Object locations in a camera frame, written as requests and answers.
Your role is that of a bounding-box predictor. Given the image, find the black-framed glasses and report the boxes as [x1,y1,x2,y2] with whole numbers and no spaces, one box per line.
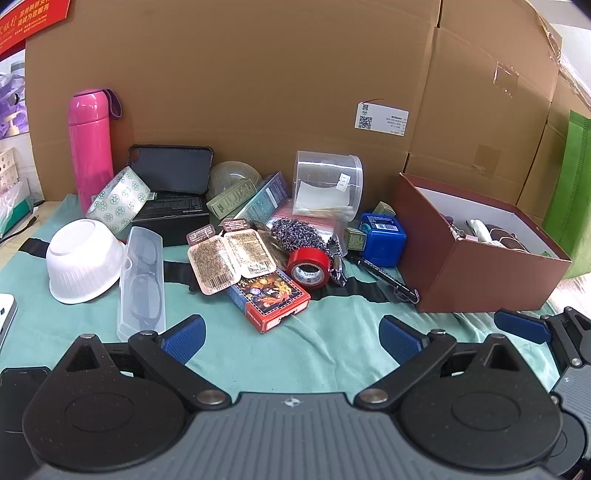
[124,240,163,326]

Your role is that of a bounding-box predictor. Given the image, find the black pen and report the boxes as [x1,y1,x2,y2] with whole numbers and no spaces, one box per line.
[358,258,421,304]

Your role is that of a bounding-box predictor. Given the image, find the steel wool scourer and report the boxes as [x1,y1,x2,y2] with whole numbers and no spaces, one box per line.
[268,218,325,256]

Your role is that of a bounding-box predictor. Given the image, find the olive green box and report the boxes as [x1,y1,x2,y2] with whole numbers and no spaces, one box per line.
[206,180,257,217]

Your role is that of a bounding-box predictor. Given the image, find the purple printed package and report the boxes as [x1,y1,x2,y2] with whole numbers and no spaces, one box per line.
[0,48,31,139]

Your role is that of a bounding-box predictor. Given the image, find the green plastic tray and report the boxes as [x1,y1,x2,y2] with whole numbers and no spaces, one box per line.
[9,181,45,232]

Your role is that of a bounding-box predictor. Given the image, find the white plastic bowl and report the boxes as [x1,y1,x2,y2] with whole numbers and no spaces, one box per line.
[46,218,132,304]

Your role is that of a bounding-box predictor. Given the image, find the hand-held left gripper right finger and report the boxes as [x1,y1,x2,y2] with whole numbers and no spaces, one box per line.
[355,315,533,412]

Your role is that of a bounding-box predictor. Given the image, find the large cardboard sheet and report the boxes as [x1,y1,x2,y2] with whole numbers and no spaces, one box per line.
[24,0,566,217]

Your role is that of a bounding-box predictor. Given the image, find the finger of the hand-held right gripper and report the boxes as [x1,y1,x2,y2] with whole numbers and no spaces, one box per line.
[494,307,591,371]

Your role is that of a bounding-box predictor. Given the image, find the red tape roll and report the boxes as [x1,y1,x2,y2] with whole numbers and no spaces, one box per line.
[286,247,332,289]

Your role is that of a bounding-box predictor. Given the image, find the green patterned tape roll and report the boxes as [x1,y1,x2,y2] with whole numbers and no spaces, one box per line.
[86,166,152,234]

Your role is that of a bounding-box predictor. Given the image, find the black cable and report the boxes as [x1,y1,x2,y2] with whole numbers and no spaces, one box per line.
[0,215,40,241]

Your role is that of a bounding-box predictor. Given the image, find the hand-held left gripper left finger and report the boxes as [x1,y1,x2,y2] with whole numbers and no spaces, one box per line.
[52,315,232,412]

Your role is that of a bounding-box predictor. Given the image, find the white phone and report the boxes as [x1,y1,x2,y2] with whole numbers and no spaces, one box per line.
[0,292,18,348]

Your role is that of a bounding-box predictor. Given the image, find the blue plastic box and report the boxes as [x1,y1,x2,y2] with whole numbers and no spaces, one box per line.
[359,212,408,268]

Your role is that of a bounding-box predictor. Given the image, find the brown sauce packet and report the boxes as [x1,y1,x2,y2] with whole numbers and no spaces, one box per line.
[186,224,242,296]
[221,218,278,278]

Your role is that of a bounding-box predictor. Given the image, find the red banner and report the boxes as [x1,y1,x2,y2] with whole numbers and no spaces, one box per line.
[0,0,72,56]

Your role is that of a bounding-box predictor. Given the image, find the clear glass dome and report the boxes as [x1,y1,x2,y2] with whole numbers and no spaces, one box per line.
[208,161,264,199]

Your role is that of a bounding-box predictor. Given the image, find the pink zip bag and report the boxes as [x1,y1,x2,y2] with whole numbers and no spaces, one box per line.
[272,202,348,241]

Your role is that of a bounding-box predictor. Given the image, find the dark brown pouch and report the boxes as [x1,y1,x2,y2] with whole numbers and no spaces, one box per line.
[487,224,530,253]

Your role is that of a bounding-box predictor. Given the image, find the pink thermos bottle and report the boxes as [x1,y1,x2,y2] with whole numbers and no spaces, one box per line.
[68,88,124,214]

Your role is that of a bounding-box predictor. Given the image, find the white shipping label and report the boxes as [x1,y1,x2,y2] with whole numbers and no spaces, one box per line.
[355,102,410,138]

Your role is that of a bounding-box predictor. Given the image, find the black phone case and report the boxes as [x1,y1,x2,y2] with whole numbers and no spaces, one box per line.
[127,144,214,195]

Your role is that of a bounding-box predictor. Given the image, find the white perforated basket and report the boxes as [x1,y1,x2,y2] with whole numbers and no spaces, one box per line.
[0,141,21,195]

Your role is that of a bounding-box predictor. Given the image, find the brown storage box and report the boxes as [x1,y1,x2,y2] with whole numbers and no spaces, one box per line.
[392,173,573,315]

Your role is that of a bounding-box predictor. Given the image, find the silver wristwatch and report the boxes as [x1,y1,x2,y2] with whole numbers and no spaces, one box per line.
[325,233,350,287]

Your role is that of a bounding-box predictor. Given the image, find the clear cylindrical swab container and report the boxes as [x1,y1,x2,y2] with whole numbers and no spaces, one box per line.
[293,150,363,222]

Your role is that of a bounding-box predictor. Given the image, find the small green box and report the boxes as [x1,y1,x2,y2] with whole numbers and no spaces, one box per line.
[344,227,368,252]

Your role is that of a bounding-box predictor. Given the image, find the green fabric bag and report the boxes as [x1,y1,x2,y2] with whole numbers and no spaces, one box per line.
[542,110,591,280]

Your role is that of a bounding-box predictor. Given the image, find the black phone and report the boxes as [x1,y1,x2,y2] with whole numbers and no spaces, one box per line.
[0,366,52,480]

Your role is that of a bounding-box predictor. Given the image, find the white tube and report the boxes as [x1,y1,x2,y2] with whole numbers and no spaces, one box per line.
[466,219,495,244]

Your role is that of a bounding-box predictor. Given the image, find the brown cardboard carton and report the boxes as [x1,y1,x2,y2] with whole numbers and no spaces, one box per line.
[515,41,591,223]

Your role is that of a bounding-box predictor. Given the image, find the long teal box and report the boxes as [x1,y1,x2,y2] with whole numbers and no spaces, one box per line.
[233,172,290,225]

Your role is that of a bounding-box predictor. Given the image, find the green table cloth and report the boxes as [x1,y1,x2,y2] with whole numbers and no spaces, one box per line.
[0,194,573,407]

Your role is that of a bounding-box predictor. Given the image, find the red playing card box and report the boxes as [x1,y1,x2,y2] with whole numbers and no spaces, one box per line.
[226,268,311,334]

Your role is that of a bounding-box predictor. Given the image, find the clear glasses case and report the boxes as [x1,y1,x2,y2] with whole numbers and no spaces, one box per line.
[116,226,166,342]

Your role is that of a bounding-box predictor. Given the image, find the black cardboard box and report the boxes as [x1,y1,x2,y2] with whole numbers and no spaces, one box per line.
[130,191,212,247]

